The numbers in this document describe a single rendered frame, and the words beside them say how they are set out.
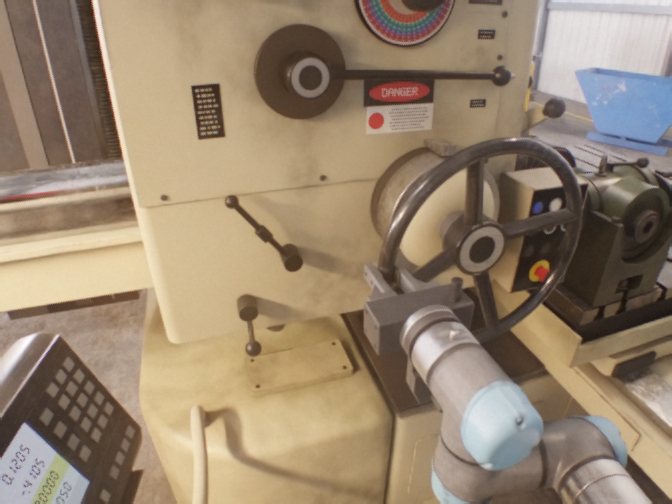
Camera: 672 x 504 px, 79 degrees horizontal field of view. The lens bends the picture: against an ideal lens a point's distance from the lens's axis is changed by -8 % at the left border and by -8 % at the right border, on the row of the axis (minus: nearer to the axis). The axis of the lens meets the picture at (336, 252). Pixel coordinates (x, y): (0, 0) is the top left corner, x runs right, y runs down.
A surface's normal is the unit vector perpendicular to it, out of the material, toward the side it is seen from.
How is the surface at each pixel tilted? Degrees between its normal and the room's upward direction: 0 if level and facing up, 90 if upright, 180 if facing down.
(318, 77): 90
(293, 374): 0
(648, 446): 90
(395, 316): 1
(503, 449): 90
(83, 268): 90
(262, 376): 0
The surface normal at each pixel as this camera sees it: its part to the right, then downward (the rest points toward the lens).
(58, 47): 0.30, 0.47
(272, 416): 0.00, -0.87
